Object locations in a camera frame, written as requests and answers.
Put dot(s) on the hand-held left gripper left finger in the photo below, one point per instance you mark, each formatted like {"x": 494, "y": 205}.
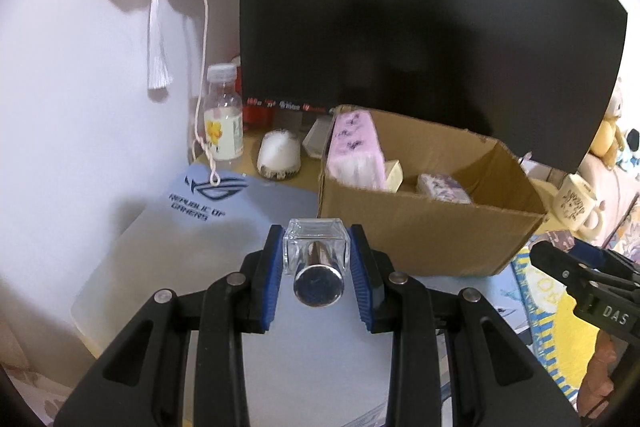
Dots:
{"x": 262, "y": 277}

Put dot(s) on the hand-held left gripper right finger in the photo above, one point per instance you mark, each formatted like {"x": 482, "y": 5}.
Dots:
{"x": 362, "y": 282}

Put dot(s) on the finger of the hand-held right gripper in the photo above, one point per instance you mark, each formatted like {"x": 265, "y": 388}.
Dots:
{"x": 560, "y": 264}
{"x": 617, "y": 263}

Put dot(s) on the square glass perfume bottle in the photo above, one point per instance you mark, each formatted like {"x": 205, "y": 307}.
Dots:
{"x": 315, "y": 237}

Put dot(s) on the cardboard box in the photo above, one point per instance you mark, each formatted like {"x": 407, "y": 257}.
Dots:
{"x": 415, "y": 232}

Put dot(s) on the cream hair claw clip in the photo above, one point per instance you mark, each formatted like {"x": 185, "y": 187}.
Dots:
{"x": 392, "y": 174}

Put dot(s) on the white tissue packet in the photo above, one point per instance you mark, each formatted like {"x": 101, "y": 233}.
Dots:
{"x": 442, "y": 187}

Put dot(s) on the pink packet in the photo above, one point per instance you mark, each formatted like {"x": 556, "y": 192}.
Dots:
{"x": 355, "y": 147}

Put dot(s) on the person's right hand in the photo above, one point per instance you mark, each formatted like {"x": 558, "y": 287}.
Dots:
{"x": 600, "y": 372}

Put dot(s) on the printed pink cloth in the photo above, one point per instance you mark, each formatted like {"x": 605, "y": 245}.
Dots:
{"x": 627, "y": 227}

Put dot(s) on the yellow blue mat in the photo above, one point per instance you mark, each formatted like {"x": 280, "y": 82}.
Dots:
{"x": 550, "y": 332}

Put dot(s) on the cream printed mug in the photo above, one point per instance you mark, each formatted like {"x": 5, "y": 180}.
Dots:
{"x": 572, "y": 202}

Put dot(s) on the grey mouse pad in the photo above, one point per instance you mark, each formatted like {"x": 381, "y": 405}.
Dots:
{"x": 200, "y": 247}

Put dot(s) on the blue fabric item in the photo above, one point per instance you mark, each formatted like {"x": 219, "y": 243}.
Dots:
{"x": 630, "y": 147}

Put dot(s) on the yellow plush toy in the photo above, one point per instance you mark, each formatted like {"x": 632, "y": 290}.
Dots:
{"x": 607, "y": 132}

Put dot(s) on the clear plastic item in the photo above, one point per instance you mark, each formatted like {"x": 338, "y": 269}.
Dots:
{"x": 316, "y": 139}

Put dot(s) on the clear plastic bottle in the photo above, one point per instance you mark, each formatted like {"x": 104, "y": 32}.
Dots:
{"x": 222, "y": 132}

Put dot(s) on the dark red box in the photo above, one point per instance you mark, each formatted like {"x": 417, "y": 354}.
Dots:
{"x": 256, "y": 117}

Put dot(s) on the white tassel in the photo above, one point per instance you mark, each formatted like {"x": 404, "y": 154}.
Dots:
{"x": 159, "y": 67}

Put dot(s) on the black monitor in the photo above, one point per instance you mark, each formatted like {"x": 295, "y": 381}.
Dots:
{"x": 425, "y": 7}

